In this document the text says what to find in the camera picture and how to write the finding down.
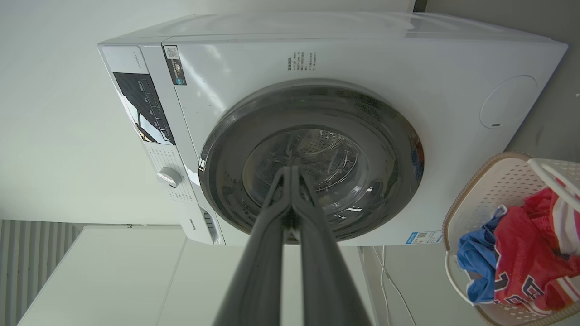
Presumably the white front-load washing machine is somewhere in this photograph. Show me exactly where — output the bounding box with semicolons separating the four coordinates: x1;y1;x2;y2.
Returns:
97;11;569;247

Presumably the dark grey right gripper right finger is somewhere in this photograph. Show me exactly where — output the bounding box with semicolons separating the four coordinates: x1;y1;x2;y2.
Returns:
292;165;372;326

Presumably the grey ribbed panel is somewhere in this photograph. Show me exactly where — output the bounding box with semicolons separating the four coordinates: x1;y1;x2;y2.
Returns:
0;220;84;326

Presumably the red basketball jersey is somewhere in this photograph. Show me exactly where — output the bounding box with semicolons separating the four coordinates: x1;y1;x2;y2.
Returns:
493;179;580;317

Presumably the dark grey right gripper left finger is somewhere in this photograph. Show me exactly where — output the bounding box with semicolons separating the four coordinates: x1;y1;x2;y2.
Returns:
213;166;292;326

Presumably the black QR sticker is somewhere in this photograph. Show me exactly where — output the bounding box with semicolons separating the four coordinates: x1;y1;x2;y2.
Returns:
163;45;187;86

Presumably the blue garment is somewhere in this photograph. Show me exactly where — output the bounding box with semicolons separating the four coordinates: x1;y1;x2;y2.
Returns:
457;205;508;305

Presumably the black glossy control display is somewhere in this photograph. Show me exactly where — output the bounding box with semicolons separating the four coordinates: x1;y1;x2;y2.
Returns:
113;72;176;145

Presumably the blue energy label sticker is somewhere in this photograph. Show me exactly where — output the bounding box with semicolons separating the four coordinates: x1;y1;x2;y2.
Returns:
406;231;443;245

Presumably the steel washing machine drum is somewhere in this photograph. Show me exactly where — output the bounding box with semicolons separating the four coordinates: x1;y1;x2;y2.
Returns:
242;129;370;213

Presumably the thin white cable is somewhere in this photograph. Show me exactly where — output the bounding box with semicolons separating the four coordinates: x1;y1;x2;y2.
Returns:
372;246;416;326
379;246;389;326

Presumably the washer door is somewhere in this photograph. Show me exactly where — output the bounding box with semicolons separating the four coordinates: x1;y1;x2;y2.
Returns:
198;79;425;245

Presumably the white cabinet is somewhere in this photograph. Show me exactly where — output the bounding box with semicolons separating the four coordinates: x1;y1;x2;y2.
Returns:
18;225;377;326

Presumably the round white filter cover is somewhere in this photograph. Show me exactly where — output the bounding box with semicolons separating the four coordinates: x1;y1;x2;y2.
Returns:
479;75;539;129

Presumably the white perforated laundry basket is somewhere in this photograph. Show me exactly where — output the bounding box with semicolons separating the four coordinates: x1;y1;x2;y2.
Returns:
443;152;580;326

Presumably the silver washing machine dial knob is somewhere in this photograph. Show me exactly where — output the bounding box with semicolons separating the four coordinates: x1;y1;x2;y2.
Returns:
157;167;183;188

